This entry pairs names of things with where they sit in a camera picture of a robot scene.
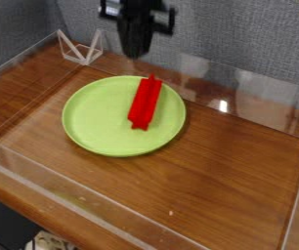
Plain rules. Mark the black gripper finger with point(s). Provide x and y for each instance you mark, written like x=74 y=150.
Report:
x=135 y=37

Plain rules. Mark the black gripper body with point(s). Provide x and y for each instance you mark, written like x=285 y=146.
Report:
x=139 y=16

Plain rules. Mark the red plastic block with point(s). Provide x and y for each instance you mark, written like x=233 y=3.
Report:
x=145 y=103

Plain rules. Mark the green round plate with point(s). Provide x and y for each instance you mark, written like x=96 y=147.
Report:
x=95 y=118

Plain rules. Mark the white power strip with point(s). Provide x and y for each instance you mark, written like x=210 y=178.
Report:
x=48 y=241

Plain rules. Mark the black box under table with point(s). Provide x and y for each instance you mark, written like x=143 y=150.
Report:
x=18 y=230

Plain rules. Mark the clear acrylic corner bracket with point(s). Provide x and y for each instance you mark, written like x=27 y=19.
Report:
x=79 y=53

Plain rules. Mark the clear acrylic enclosure wall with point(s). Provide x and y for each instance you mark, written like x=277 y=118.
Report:
x=218 y=190

